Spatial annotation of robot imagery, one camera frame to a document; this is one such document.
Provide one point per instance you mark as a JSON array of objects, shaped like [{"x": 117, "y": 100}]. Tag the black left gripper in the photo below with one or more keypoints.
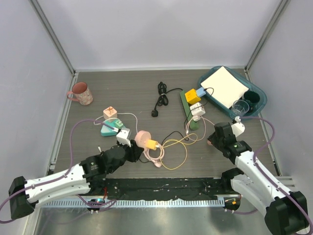
[{"x": 135, "y": 151}]

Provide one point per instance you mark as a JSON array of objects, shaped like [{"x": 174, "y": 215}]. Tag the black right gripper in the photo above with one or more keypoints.
[{"x": 212, "y": 138}]

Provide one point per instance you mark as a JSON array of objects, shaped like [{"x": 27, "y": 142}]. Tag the pink round socket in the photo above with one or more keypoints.
[{"x": 141, "y": 138}]

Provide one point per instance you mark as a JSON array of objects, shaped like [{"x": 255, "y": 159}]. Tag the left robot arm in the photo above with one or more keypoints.
[{"x": 83, "y": 178}]

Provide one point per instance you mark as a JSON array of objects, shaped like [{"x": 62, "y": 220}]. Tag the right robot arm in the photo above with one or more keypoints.
[{"x": 285, "y": 212}]

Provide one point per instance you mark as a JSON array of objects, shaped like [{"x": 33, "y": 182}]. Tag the teal triangular socket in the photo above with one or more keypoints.
[{"x": 106, "y": 131}]

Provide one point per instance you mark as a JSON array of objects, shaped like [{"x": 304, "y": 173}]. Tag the peach cube socket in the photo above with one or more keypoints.
[{"x": 110, "y": 114}]

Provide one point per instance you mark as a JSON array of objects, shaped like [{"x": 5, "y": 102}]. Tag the light blue charger plug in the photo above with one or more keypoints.
[{"x": 200, "y": 92}]

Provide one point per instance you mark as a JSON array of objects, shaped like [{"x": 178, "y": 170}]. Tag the yellow cube socket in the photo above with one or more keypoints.
[{"x": 192, "y": 97}]

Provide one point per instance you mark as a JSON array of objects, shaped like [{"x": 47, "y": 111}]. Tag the green power strip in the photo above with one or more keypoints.
[{"x": 188, "y": 117}]

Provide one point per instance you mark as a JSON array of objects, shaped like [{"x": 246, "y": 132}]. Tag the clear glass cup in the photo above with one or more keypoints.
[{"x": 240, "y": 108}]

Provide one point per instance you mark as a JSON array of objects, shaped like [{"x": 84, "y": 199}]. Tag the white cube adapter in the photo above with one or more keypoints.
[{"x": 197, "y": 110}]

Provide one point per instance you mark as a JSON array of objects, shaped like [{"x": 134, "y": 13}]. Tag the dark green cup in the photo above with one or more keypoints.
[{"x": 252, "y": 98}]

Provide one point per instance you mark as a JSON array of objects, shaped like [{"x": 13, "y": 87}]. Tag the white paper pad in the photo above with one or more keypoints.
[{"x": 227, "y": 89}]

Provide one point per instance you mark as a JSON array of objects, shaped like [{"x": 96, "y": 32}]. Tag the teal plastic tray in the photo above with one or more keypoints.
[{"x": 251, "y": 113}]

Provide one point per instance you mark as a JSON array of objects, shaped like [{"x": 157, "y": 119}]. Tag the pink floral mug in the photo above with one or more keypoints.
[{"x": 81, "y": 93}]

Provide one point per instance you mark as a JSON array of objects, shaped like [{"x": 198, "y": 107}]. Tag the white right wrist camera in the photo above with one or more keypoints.
[{"x": 237, "y": 126}]

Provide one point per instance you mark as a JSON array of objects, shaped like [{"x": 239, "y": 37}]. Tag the white cable duct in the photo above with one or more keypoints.
[{"x": 179, "y": 203}]

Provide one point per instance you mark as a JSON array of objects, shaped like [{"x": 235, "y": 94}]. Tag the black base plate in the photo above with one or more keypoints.
[{"x": 161, "y": 189}]

